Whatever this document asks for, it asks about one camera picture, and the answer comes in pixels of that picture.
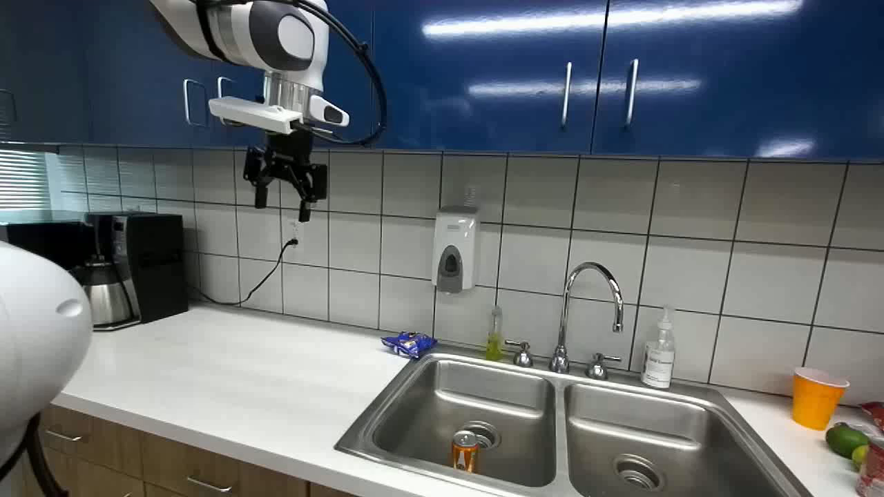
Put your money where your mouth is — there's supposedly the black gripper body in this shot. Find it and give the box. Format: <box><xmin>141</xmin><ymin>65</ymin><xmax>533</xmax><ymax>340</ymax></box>
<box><xmin>242</xmin><ymin>126</ymin><xmax>333</xmax><ymax>202</ymax></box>

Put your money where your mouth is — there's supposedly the stainless steel double sink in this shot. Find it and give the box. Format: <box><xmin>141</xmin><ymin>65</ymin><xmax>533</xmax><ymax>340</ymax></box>
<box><xmin>333</xmin><ymin>347</ymin><xmax>812</xmax><ymax>497</ymax></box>

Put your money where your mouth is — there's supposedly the black coffee maker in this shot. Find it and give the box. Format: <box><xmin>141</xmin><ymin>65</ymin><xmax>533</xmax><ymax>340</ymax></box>
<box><xmin>3</xmin><ymin>208</ymin><xmax>192</xmax><ymax>329</ymax></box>

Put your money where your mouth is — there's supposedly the blue cabinet door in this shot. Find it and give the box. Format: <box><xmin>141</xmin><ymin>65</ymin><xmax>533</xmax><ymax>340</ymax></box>
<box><xmin>0</xmin><ymin>0</ymin><xmax>209</xmax><ymax>149</ymax></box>
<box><xmin>591</xmin><ymin>0</ymin><xmax>884</xmax><ymax>162</ymax></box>
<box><xmin>203</xmin><ymin>0</ymin><xmax>612</xmax><ymax>157</ymax></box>

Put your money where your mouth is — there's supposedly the steel coffee carafe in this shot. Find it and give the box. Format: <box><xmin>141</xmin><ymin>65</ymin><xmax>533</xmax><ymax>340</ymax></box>
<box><xmin>70</xmin><ymin>255</ymin><xmax>141</xmax><ymax>331</ymax></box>

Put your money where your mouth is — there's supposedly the green dish soap bottle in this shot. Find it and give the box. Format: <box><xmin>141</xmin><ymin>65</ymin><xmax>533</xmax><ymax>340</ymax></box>
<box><xmin>485</xmin><ymin>302</ymin><xmax>508</xmax><ymax>363</ymax></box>

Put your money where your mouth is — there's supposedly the white window blind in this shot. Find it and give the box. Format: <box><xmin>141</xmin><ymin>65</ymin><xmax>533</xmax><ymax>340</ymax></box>
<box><xmin>0</xmin><ymin>149</ymin><xmax>52</xmax><ymax>222</ymax></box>

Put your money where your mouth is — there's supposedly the wooden drawer front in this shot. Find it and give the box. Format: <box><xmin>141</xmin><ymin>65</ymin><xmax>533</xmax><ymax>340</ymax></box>
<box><xmin>37</xmin><ymin>402</ymin><xmax>146</xmax><ymax>479</ymax></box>
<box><xmin>140</xmin><ymin>429</ymin><xmax>314</xmax><ymax>497</ymax></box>

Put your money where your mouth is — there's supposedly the chrome gooseneck faucet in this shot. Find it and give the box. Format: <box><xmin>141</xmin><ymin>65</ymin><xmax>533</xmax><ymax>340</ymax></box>
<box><xmin>548</xmin><ymin>260</ymin><xmax>631</xmax><ymax>376</ymax></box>

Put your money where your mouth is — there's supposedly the clear pump sanitizer bottle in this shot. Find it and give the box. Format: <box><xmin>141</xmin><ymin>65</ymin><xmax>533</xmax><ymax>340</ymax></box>
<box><xmin>642</xmin><ymin>305</ymin><xmax>680</xmax><ymax>392</ymax></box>

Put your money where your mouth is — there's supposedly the orange plastic cup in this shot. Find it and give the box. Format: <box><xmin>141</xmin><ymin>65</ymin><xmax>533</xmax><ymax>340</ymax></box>
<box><xmin>791</xmin><ymin>363</ymin><xmax>852</xmax><ymax>434</ymax></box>

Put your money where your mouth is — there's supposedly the green lime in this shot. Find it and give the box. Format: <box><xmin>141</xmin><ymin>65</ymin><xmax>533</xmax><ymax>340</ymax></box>
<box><xmin>823</xmin><ymin>422</ymin><xmax>872</xmax><ymax>460</ymax></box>

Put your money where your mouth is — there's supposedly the red package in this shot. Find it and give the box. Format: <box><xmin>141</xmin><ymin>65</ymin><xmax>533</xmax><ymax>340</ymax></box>
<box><xmin>861</xmin><ymin>400</ymin><xmax>884</xmax><ymax>436</ymax></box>
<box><xmin>855</xmin><ymin>445</ymin><xmax>884</xmax><ymax>497</ymax></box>

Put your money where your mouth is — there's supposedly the white wall outlet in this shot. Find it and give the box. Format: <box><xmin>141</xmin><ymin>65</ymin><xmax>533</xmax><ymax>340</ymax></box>
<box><xmin>279</xmin><ymin>229</ymin><xmax>308</xmax><ymax>265</ymax></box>

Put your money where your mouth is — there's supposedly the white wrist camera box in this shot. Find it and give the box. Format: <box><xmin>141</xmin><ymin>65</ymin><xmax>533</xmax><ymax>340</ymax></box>
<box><xmin>206</xmin><ymin>93</ymin><xmax>354</xmax><ymax>138</ymax></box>

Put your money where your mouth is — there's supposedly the black power cord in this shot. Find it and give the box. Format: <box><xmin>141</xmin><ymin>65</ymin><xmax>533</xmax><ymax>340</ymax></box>
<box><xmin>188</xmin><ymin>240</ymin><xmax>301</xmax><ymax>309</ymax></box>

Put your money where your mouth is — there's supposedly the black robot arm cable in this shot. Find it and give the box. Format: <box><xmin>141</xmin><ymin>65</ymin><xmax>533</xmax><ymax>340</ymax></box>
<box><xmin>294</xmin><ymin>0</ymin><xmax>391</xmax><ymax>149</ymax></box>

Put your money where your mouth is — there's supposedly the white wall soap dispenser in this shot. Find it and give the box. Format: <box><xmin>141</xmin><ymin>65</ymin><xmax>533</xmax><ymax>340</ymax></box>
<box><xmin>432</xmin><ymin>208</ymin><xmax>482</xmax><ymax>294</ymax></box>

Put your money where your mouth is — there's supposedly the chrome faucet handle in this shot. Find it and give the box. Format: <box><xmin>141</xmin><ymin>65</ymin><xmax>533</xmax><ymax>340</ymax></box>
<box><xmin>508</xmin><ymin>340</ymin><xmax>540</xmax><ymax>369</ymax></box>
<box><xmin>583</xmin><ymin>349</ymin><xmax>622</xmax><ymax>380</ymax></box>

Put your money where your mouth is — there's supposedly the silver drawer handle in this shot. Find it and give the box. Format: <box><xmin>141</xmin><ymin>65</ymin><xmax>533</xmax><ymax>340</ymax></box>
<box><xmin>184</xmin><ymin>471</ymin><xmax>235</xmax><ymax>497</ymax></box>
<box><xmin>46</xmin><ymin>425</ymin><xmax>87</xmax><ymax>446</ymax></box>

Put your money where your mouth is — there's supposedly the black robot base hose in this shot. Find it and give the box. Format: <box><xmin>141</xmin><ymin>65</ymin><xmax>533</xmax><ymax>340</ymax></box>
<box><xmin>21</xmin><ymin>411</ymin><xmax>72</xmax><ymax>497</ymax></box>

